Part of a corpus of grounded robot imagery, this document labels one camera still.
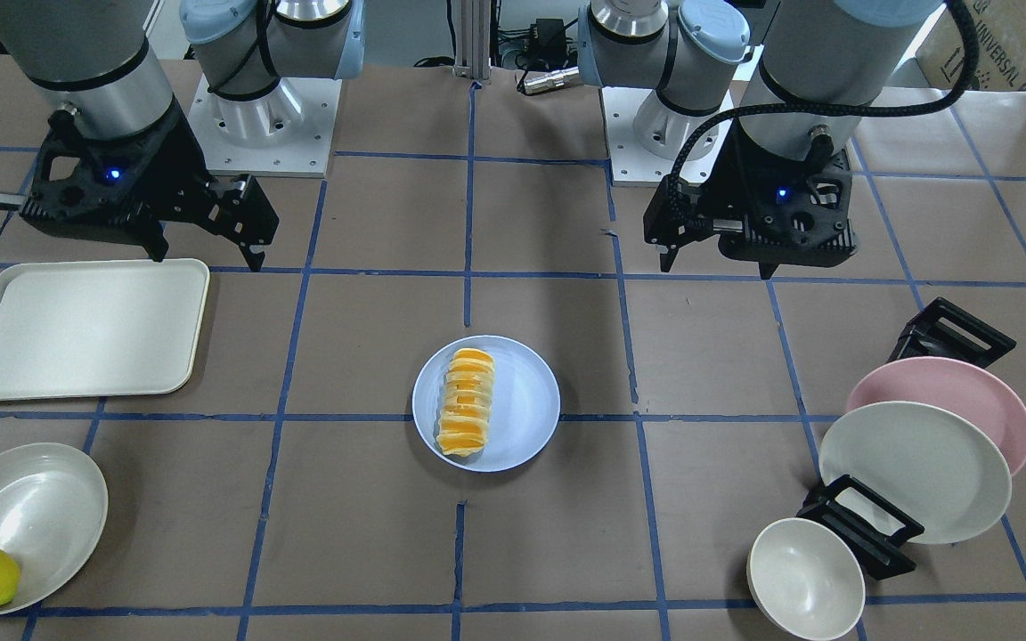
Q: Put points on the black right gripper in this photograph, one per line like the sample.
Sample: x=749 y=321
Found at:
x=167 y=157

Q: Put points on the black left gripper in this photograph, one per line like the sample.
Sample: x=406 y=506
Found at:
x=716 y=189

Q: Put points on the blue plate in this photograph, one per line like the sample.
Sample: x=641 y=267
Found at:
x=524 y=410

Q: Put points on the orange striped bread roll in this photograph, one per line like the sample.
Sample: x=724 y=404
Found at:
x=466 y=403

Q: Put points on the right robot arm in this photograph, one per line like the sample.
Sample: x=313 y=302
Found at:
x=95 y=57

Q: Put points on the pink plate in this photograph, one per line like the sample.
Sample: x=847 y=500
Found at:
x=971 y=393

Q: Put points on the white plate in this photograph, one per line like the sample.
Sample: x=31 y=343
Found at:
x=931 y=464

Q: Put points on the black plate rack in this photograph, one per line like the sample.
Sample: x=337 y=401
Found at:
x=874 y=529

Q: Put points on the silver cylinder connector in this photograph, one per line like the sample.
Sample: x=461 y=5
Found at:
x=548 y=82

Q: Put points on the white rectangular tray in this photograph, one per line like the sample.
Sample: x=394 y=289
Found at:
x=100 y=328

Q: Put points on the white shallow dish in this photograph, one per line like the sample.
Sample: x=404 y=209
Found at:
x=54 y=504

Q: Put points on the cardboard box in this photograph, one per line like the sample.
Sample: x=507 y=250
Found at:
x=1000 y=28

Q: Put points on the cream bowl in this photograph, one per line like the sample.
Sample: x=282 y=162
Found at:
x=805 y=580

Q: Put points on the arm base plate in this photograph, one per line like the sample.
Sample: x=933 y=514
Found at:
x=644 y=137
x=284 y=134

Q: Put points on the aluminium frame post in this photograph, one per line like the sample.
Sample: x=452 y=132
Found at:
x=474 y=40

